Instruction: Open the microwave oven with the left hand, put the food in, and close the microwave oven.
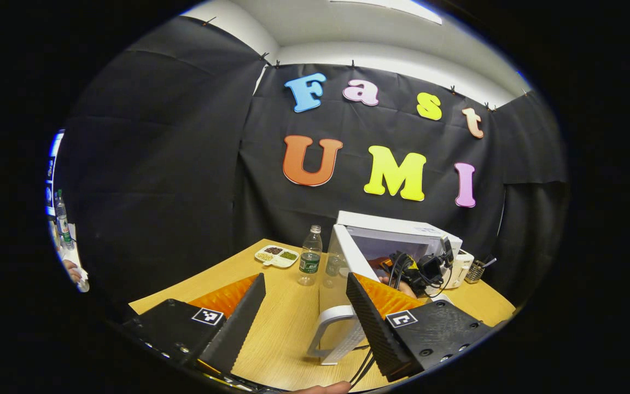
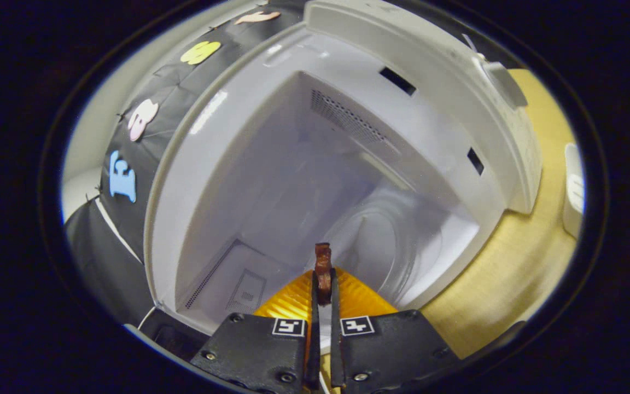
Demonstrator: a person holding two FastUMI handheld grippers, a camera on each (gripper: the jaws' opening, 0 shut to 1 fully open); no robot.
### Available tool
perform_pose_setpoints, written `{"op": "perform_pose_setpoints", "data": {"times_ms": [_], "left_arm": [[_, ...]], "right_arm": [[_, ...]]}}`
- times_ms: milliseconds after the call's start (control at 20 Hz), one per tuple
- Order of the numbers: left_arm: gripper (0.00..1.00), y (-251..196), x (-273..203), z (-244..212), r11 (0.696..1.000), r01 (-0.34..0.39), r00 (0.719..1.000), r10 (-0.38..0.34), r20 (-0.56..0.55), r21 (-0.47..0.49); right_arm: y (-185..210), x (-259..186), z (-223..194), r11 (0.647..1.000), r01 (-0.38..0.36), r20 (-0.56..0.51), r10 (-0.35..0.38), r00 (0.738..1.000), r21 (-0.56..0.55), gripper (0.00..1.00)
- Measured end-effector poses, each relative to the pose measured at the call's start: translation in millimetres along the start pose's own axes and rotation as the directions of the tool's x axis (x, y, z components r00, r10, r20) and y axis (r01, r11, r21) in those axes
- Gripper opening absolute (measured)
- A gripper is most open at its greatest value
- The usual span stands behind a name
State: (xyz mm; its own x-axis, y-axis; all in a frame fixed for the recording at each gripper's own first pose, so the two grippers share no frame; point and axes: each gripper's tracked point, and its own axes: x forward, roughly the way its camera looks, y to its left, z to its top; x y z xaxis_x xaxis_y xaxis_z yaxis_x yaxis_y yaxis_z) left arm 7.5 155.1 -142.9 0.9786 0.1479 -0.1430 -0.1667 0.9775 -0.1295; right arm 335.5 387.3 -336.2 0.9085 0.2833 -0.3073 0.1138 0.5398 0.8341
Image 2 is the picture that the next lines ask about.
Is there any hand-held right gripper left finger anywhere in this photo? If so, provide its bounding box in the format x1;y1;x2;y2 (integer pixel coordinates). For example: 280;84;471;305
190;269;321;393

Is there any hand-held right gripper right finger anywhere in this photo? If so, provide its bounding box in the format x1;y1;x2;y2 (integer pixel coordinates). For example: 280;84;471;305
329;267;460;393

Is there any brown meat slice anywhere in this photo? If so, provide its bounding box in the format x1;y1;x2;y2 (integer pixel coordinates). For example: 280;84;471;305
314;242;333;305

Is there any white microwave oven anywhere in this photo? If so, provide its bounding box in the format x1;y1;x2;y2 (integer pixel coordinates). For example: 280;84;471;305
124;0;543;364

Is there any glass microwave turntable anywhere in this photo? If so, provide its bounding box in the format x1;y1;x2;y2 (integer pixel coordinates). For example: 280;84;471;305
323;189;480;307

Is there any white toaster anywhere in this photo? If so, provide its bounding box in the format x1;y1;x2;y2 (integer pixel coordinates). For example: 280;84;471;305
563;143;586;240

